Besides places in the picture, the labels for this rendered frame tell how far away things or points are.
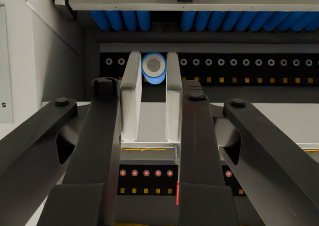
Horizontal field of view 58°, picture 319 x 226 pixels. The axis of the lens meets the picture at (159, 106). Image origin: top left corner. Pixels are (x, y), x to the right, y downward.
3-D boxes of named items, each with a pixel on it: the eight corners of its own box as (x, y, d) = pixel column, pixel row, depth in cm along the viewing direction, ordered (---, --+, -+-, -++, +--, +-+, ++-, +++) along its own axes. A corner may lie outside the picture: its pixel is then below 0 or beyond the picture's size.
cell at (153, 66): (169, 70, 26) (172, 60, 19) (158, 88, 26) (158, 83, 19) (151, 60, 26) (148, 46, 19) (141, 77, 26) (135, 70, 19)
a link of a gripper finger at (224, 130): (182, 118, 12) (254, 119, 12) (178, 79, 17) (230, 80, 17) (181, 148, 13) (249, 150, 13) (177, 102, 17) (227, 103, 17)
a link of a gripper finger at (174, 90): (166, 88, 13) (182, 88, 13) (166, 51, 20) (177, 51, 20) (165, 143, 15) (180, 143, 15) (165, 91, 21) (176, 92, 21)
